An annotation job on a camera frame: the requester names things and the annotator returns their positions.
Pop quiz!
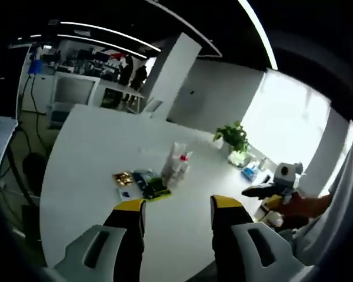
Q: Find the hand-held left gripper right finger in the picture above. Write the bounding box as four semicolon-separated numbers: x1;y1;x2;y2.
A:
209;195;307;282

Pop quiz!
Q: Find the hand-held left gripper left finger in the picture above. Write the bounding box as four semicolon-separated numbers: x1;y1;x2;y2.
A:
53;198;147;282

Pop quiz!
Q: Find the large white skincare bottle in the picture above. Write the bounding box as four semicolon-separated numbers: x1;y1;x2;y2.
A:
178;150;194;180

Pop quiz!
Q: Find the person's right hand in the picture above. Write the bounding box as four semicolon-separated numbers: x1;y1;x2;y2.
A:
278;192;310;220

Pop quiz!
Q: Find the blue tissue pack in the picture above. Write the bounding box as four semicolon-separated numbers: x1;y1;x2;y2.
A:
241;166;260;180

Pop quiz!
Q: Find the white green plastic bag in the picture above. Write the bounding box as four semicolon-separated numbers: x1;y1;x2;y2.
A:
227;151;251;168

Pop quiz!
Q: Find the green black packet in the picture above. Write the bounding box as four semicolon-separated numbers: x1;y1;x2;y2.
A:
132;169;172;201

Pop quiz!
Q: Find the gold foil packet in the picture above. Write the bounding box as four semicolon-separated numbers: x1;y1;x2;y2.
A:
112;172;134;186

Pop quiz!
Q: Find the green potted plant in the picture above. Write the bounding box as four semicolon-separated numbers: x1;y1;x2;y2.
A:
214;120;251;153

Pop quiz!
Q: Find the white framed panel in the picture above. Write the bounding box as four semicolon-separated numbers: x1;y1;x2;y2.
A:
48;72;101;107

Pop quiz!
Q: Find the blue box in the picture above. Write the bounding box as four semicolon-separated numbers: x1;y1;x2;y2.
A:
28;58;42;74

